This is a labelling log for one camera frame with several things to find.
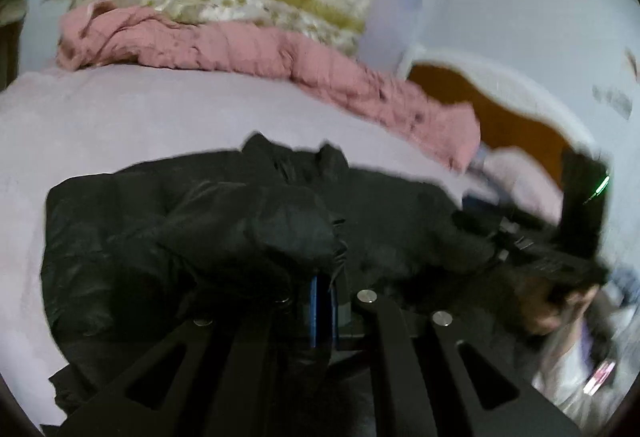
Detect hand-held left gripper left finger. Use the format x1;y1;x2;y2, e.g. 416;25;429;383
50;272;333;437

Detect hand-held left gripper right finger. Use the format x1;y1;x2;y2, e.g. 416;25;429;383
327;277;586;437

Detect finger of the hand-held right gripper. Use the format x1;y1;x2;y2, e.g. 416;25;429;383
461;194;506;228
450;212;508;268

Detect black padded coat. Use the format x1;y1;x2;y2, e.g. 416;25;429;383
40;132;551;437

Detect person's right hand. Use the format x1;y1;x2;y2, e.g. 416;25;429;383
522;274;598;338

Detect pink pillow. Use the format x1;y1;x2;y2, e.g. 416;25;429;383
470;147;566;225

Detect white and brown headboard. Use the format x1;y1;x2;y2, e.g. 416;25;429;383
400;44;601;178

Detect person's purple clothing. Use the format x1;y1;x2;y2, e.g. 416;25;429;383
530;267;640;423

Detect pink quilt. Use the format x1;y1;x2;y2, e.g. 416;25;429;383
56;0;482;173

